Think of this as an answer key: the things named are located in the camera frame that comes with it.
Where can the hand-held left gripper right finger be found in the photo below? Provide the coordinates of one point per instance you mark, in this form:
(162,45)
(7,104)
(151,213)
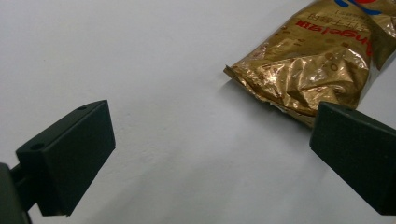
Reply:
(358,155)

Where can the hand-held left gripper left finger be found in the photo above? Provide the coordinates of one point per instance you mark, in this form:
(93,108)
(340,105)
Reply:
(71,155)

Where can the gold foil packet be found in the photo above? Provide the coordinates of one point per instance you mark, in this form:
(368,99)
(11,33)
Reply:
(323,59)

